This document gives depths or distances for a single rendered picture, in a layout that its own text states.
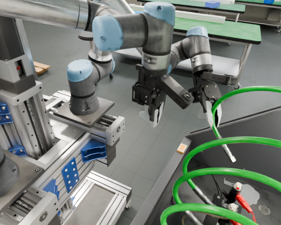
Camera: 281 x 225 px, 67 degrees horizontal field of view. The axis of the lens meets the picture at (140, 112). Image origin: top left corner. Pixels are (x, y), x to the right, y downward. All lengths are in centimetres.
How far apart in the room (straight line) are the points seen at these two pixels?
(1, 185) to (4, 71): 37
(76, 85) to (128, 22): 57
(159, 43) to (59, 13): 24
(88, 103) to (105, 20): 61
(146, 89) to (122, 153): 171
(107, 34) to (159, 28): 12
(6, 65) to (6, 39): 8
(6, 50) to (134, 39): 47
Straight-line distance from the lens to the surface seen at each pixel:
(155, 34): 51
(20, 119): 93
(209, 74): 76
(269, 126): 96
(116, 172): 211
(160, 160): 223
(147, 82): 61
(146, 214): 81
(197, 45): 81
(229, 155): 79
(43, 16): 57
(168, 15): 52
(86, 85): 100
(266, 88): 64
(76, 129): 113
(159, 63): 55
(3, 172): 82
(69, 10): 57
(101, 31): 47
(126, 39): 49
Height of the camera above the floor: 167
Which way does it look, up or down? 36 degrees down
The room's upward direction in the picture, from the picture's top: 3 degrees clockwise
